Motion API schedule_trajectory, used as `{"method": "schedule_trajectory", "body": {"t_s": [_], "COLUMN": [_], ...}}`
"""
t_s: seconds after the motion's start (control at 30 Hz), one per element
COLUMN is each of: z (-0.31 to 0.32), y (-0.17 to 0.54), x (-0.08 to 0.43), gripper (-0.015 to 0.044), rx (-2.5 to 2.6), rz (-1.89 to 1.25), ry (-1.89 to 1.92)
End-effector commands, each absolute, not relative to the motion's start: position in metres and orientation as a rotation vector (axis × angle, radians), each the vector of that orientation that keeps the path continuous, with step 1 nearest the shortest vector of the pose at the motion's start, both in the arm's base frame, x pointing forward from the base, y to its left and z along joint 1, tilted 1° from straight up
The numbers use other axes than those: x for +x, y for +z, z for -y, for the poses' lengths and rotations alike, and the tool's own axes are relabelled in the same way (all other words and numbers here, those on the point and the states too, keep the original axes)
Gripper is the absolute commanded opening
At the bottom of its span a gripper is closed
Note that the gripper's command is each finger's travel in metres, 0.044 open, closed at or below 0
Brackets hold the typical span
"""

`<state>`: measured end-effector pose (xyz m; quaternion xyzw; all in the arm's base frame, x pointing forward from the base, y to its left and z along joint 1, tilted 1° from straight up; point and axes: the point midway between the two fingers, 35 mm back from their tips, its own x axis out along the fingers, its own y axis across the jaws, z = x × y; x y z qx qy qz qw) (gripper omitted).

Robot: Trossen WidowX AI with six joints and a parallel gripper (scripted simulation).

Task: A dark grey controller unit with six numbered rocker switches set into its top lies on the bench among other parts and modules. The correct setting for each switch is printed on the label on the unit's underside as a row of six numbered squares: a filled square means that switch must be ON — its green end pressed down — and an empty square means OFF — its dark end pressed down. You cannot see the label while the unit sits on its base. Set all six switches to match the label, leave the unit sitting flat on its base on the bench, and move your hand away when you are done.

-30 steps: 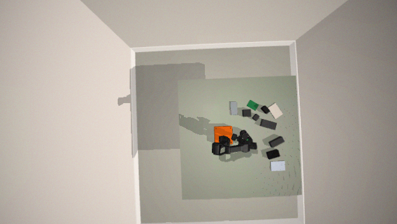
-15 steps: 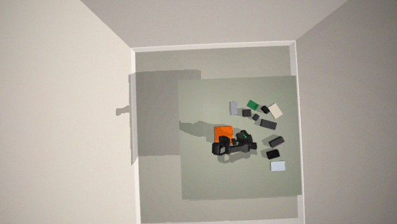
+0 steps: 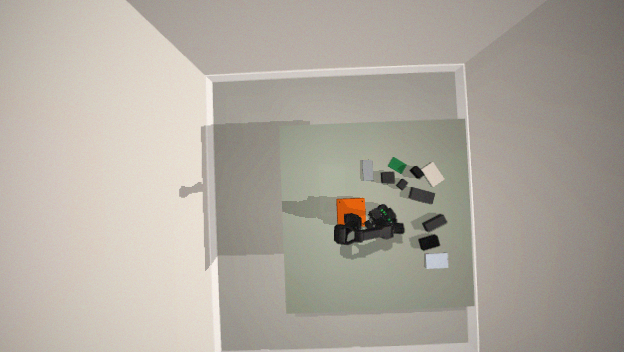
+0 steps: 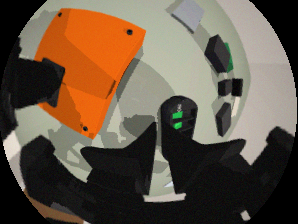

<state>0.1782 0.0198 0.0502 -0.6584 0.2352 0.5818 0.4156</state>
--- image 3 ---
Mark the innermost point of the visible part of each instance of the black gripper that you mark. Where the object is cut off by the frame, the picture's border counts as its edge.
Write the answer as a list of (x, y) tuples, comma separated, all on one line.
[(390, 213)]

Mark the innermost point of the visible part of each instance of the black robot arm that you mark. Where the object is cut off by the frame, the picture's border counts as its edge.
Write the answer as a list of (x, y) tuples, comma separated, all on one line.
[(353, 222)]

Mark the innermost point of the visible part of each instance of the green flat panel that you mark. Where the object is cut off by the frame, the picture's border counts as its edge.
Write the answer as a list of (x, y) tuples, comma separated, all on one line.
[(397, 165)]

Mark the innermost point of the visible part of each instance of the dark grey switch panel with green rocker switches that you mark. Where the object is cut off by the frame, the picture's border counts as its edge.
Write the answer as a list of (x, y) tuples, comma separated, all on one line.
[(382, 208)]

